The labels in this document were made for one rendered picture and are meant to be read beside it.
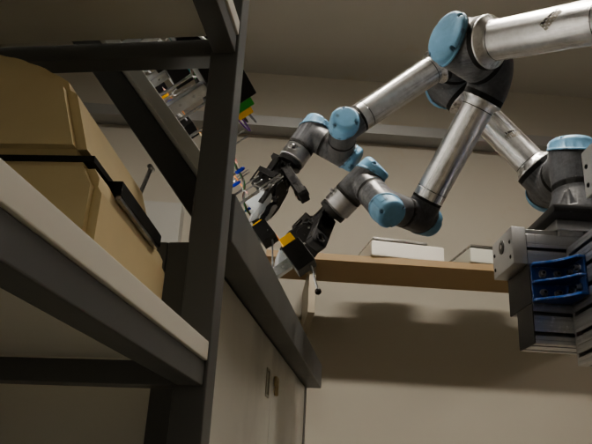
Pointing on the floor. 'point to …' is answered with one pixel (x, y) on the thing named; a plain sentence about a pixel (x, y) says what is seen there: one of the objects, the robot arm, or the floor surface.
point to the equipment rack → (155, 344)
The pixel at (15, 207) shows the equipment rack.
